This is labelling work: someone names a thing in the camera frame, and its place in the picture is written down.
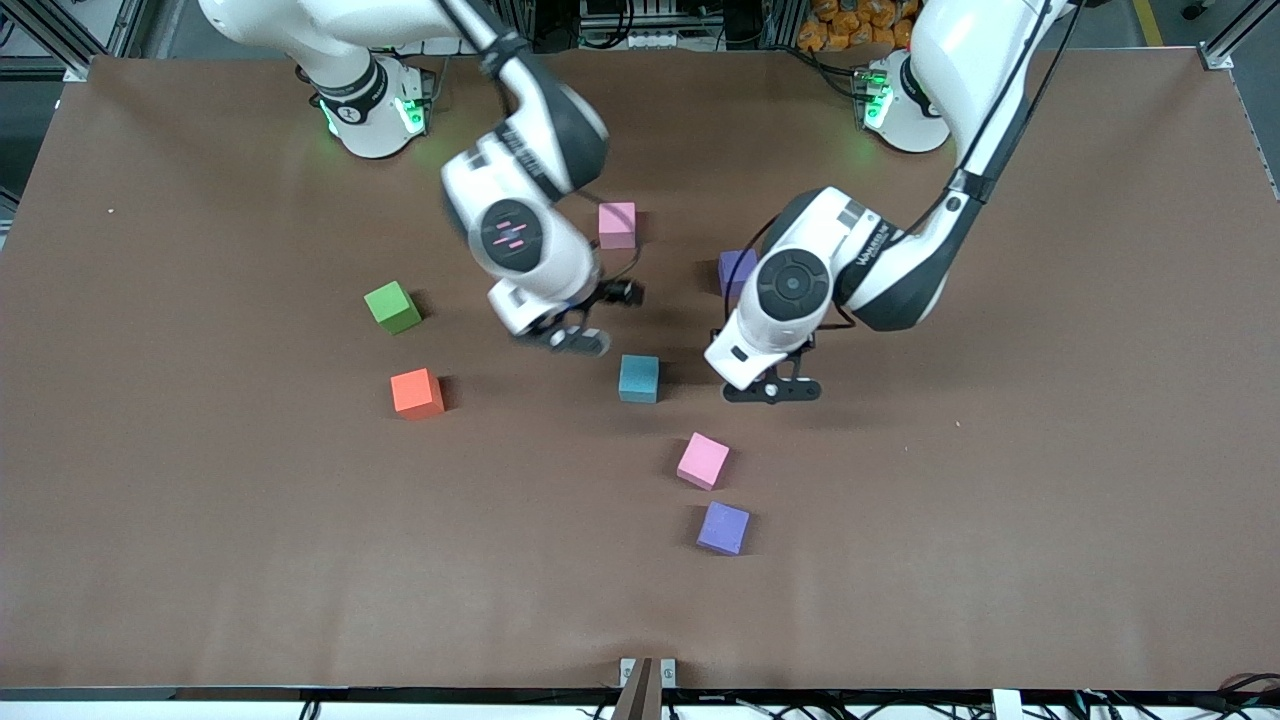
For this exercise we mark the purple foam cube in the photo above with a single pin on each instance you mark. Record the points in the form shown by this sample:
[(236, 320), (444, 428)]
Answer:
[(735, 270), (723, 527)]

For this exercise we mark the pink foam cube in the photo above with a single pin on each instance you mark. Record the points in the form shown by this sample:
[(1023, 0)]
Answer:
[(617, 222), (703, 460)]

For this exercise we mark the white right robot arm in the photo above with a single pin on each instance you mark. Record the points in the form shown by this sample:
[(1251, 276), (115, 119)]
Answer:
[(510, 235)]

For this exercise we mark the aluminium frame profile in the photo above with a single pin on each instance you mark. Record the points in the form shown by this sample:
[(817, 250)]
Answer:
[(75, 70), (1215, 58)]

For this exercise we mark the teal blue foam cube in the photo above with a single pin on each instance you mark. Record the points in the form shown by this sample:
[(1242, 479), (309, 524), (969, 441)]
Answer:
[(638, 376)]

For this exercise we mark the orange foam cube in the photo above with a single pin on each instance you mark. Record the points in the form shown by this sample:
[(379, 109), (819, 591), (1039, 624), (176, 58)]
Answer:
[(415, 392)]

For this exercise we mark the green foam cube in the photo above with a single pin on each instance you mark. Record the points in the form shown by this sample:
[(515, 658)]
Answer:
[(392, 305)]

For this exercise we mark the white power strip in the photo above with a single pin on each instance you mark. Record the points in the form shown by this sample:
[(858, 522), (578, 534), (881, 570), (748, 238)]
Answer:
[(640, 40)]

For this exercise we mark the brown wooden bar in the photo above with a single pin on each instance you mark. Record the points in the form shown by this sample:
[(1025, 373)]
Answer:
[(637, 700)]

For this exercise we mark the orange snack bags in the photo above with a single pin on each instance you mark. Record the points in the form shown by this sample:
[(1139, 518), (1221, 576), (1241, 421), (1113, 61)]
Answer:
[(840, 25)]

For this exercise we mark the metal mounting bracket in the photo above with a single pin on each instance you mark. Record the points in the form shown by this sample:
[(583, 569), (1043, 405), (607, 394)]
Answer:
[(626, 668)]

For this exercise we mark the brown table cover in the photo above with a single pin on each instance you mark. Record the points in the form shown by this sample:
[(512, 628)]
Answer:
[(300, 550)]

